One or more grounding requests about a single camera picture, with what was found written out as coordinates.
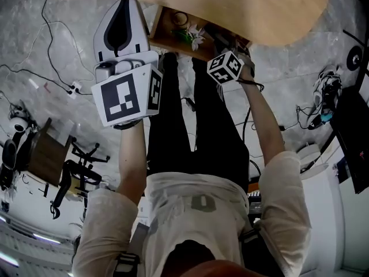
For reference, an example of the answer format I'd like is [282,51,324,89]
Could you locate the dark harness shoulder strap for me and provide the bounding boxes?
[114,222,151,277]
[240,228,287,277]

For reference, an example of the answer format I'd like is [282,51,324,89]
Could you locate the white round stool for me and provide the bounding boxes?
[296,143,331,182]

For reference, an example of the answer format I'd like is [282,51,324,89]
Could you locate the white round camera device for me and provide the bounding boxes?
[8,116,28,133]

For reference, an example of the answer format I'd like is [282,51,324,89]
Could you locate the person's left forearm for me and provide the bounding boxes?
[115,119,148,206]

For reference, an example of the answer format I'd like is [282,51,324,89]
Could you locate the person's white shirt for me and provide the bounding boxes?
[71,150,312,277]

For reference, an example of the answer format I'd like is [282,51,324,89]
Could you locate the person's black trousers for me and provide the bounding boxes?
[146,52,250,193]

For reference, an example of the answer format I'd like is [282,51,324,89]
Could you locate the oval wooden table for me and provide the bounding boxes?
[43,0,330,47]

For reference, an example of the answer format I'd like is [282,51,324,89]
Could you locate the black office chair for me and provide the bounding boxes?
[49,136,112,220]

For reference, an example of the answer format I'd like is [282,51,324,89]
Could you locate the person's right forearm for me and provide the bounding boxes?
[239,55,287,166]

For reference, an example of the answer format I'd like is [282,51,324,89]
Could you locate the brown tape roll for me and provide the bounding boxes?
[172,11,190,27]

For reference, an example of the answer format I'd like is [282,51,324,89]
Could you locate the wooden drawer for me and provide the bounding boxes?
[148,5,252,63]

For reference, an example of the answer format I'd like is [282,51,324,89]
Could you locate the black round disc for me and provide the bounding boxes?
[346,45,364,72]

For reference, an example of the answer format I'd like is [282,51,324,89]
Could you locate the black cabinet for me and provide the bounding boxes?
[329,85,369,195]

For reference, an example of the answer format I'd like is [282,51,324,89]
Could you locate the dark wooden side table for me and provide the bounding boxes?
[27,117,73,188]

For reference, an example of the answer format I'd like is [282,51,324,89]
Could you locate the white power strip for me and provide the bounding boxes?
[67,80,83,99]

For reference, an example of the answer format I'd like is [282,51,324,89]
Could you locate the artificial flower with green leaves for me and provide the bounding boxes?
[171,23,207,52]

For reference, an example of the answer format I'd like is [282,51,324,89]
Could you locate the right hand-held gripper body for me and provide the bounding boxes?
[206,35,246,85]

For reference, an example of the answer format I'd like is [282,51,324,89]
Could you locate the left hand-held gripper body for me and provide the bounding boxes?
[91,50,164,128]

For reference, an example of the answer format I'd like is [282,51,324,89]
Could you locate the black electronic device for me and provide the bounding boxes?
[247,182,263,216]

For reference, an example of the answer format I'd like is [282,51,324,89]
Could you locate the heap of cables and devices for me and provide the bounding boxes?
[296,64,344,131]

